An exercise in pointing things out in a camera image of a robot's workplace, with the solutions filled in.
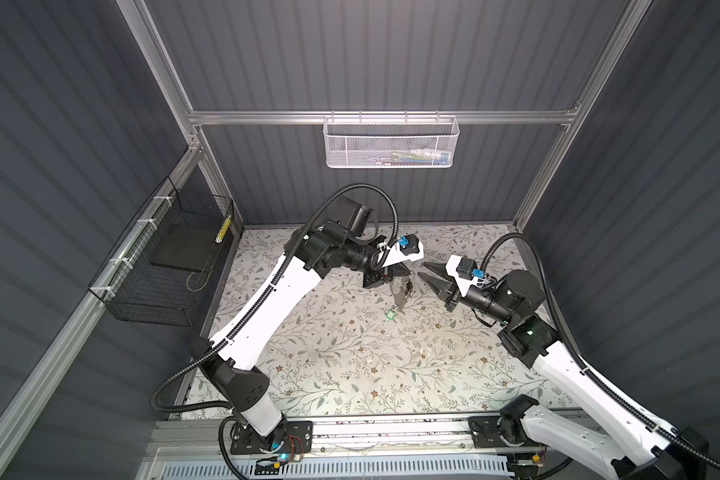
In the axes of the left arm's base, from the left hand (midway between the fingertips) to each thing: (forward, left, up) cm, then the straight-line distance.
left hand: (406, 267), depth 66 cm
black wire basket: (+6, +61, -7) cm, 62 cm away
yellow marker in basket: (+20, +48, -6) cm, 52 cm away
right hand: (-2, -4, +1) cm, 5 cm away
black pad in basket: (+12, +53, -3) cm, 54 cm away
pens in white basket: (+43, -8, +1) cm, 44 cm away
